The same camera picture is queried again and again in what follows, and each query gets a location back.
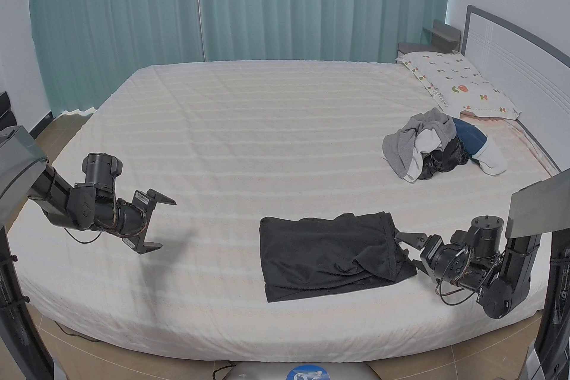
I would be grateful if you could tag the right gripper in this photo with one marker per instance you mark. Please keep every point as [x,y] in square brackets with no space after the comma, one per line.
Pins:
[441,262]

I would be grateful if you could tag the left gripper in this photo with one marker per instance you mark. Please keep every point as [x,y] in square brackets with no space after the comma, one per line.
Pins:
[131,218]

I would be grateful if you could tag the black T-shirt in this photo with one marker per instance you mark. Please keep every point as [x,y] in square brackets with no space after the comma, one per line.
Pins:
[325,253]

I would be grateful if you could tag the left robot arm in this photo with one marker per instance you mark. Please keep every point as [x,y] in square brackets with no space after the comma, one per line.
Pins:
[49,195]

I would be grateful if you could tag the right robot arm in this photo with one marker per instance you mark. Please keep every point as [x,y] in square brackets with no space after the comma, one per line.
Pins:
[521,213]

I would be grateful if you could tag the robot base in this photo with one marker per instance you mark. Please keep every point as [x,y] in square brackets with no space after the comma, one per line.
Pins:
[267,373]

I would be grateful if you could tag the pile of clothes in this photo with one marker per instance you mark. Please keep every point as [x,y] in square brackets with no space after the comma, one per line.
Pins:
[405,142]

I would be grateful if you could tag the white printed pillow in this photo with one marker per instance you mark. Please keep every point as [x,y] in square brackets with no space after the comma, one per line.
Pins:
[458,82]

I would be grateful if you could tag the black chest of drawers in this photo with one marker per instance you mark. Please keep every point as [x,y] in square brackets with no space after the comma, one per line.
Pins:
[6,111]

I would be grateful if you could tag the grey bedside table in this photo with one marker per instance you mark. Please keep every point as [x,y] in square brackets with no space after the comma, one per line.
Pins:
[443,31]

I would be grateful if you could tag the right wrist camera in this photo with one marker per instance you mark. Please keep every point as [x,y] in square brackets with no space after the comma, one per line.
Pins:
[458,239]

